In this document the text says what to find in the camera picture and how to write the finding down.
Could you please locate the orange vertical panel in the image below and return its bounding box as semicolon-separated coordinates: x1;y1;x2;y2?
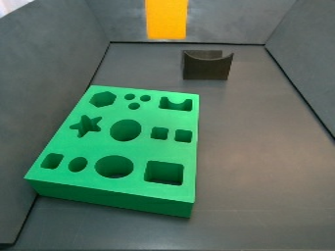
145;0;188;39

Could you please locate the green shape sorting board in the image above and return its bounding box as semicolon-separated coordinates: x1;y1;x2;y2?
25;85;199;218

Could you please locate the dark grey notched block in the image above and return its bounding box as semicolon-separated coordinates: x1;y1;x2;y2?
181;50;235;80

